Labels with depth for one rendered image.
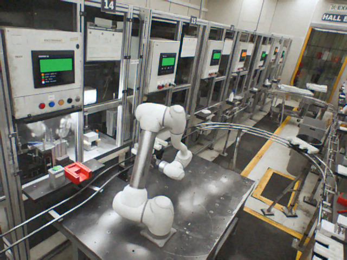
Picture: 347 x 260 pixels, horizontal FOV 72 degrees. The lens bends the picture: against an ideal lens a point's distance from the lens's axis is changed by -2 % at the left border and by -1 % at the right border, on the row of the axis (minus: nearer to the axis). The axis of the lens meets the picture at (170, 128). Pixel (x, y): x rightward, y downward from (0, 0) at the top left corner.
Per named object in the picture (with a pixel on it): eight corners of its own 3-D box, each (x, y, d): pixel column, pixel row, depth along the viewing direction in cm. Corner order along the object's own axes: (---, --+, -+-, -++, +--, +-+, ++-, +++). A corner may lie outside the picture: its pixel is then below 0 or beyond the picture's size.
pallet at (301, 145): (283, 143, 300) (286, 135, 296) (290, 142, 306) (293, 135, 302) (308, 158, 271) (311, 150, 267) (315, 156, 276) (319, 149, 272)
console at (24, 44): (18, 121, 127) (7, 28, 109) (-6, 105, 141) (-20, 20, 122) (84, 106, 160) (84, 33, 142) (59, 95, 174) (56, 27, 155)
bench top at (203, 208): (167, 321, 116) (168, 316, 114) (43, 212, 166) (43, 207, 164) (255, 184, 234) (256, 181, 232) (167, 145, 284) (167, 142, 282)
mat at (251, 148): (237, 188, 333) (238, 187, 333) (200, 170, 361) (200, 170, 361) (298, 108, 794) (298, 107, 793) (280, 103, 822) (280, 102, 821)
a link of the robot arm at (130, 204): (139, 227, 147) (107, 217, 150) (146, 218, 163) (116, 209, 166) (167, 104, 147) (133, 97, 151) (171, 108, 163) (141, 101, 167)
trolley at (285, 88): (268, 120, 626) (280, 84, 588) (266, 114, 676) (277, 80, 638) (303, 128, 608) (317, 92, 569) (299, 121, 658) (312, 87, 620)
